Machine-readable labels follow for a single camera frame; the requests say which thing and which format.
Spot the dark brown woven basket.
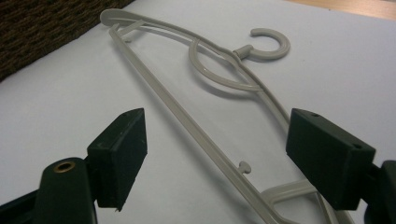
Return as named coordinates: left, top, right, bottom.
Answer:
left=0, top=0, right=135, bottom=82

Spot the grey plastic clothes hanger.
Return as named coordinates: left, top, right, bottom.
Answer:
left=99, top=8, right=356, bottom=224

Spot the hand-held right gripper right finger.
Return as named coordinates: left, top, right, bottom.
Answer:
left=285, top=107, right=377, bottom=211

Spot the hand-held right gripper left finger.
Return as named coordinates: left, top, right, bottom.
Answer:
left=86, top=107, right=149, bottom=213

